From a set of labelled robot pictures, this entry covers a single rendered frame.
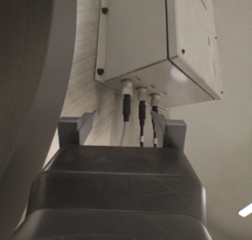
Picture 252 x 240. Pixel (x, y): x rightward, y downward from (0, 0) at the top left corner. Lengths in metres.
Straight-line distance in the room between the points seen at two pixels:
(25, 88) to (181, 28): 0.18
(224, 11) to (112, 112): 2.70
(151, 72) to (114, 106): 0.08
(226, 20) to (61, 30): 2.77
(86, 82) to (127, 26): 0.10
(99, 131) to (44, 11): 0.15
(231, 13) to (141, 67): 2.69
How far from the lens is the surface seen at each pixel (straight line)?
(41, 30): 0.21
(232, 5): 2.89
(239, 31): 2.92
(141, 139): 0.27
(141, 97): 0.28
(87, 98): 0.25
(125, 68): 0.25
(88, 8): 0.31
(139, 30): 0.26
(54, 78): 0.17
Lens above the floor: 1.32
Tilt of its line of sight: 44 degrees up
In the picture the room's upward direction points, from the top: 44 degrees clockwise
